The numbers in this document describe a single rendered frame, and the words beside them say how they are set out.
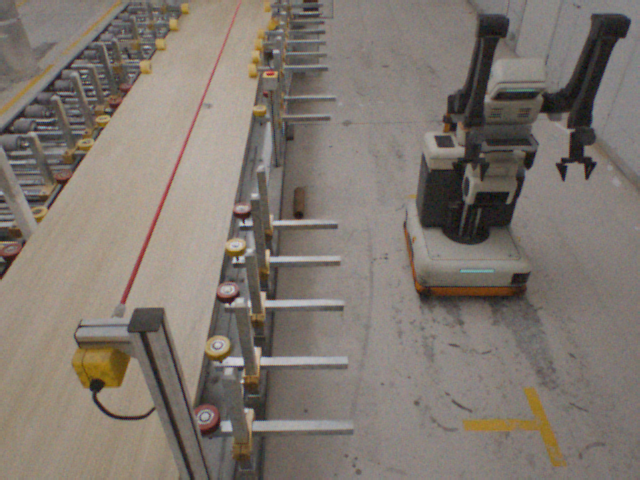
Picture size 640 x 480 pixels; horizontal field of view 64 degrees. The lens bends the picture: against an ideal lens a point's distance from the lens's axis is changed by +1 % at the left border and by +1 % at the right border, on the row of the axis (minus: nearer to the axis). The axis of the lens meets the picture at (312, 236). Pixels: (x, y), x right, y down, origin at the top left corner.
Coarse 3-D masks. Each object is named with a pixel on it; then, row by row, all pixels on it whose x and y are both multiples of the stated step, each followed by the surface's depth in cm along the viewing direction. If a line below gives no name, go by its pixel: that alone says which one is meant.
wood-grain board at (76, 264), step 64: (192, 0) 489; (256, 0) 485; (192, 64) 358; (128, 128) 283; (64, 192) 234; (128, 192) 233; (192, 192) 232; (64, 256) 199; (128, 256) 198; (192, 256) 197; (0, 320) 174; (64, 320) 173; (192, 320) 172; (0, 384) 154; (64, 384) 153; (128, 384) 153; (192, 384) 152; (0, 448) 138; (64, 448) 137; (128, 448) 137
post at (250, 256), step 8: (248, 256) 165; (256, 256) 169; (248, 264) 167; (256, 264) 168; (248, 272) 169; (256, 272) 169; (248, 280) 171; (256, 280) 171; (256, 288) 174; (256, 296) 176; (256, 304) 179; (256, 312) 181; (264, 328) 190
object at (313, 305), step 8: (232, 304) 187; (272, 304) 186; (280, 304) 186; (288, 304) 186; (296, 304) 186; (304, 304) 186; (312, 304) 186; (320, 304) 186; (328, 304) 186; (336, 304) 186; (232, 312) 187
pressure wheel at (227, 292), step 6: (228, 282) 185; (222, 288) 183; (228, 288) 182; (234, 288) 182; (216, 294) 182; (222, 294) 180; (228, 294) 180; (234, 294) 180; (222, 300) 180; (228, 300) 180; (234, 300) 181
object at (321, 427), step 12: (324, 420) 147; (336, 420) 147; (348, 420) 147; (216, 432) 145; (228, 432) 146; (264, 432) 146; (276, 432) 146; (288, 432) 146; (300, 432) 146; (312, 432) 146; (324, 432) 146; (336, 432) 146; (348, 432) 146
